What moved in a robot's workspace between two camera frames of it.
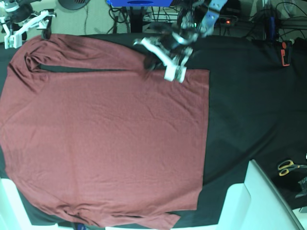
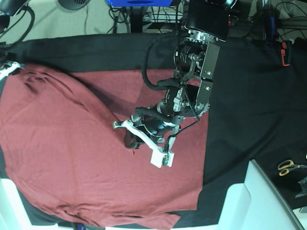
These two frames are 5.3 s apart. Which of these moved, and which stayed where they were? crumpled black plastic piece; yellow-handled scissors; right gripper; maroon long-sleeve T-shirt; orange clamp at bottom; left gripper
Moved: right gripper; left gripper
Stayed: maroon long-sleeve T-shirt; crumpled black plastic piece; orange clamp at bottom; yellow-handled scissors
